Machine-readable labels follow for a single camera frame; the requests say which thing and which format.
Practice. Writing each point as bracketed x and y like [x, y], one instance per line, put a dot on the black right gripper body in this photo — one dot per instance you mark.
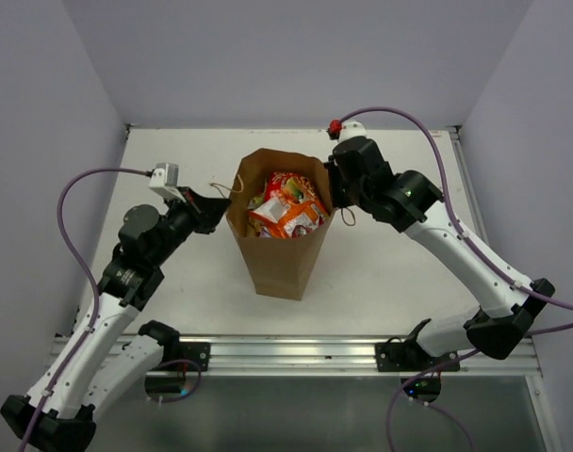
[356, 197]

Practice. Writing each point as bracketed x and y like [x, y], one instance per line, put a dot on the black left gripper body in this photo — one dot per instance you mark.
[183, 217]

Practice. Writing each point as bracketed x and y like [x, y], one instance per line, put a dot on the green small snack packet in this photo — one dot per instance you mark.
[255, 202]

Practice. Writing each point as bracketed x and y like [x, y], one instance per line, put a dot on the red snack packet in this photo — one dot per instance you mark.
[289, 186]

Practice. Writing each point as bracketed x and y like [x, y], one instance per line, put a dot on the orange white snack packet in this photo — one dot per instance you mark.
[276, 218]

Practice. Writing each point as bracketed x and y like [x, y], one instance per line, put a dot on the pink small snack packet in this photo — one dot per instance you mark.
[301, 230]

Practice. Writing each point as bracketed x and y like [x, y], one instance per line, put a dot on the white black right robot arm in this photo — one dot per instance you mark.
[509, 301]

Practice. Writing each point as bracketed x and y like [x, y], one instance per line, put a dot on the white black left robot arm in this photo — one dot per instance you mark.
[61, 410]

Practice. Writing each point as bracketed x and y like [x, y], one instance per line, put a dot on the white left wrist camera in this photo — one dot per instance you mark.
[163, 181]

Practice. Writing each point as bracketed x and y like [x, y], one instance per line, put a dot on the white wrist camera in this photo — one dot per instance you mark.
[340, 131]
[163, 181]

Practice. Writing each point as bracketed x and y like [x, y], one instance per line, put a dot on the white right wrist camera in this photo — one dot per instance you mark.
[340, 131]

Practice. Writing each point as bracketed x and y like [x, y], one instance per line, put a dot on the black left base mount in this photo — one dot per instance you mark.
[179, 375]

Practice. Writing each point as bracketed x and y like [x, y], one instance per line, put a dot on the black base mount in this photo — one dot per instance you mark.
[179, 375]
[395, 358]

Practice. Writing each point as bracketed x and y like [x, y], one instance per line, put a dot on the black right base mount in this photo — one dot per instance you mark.
[395, 358]

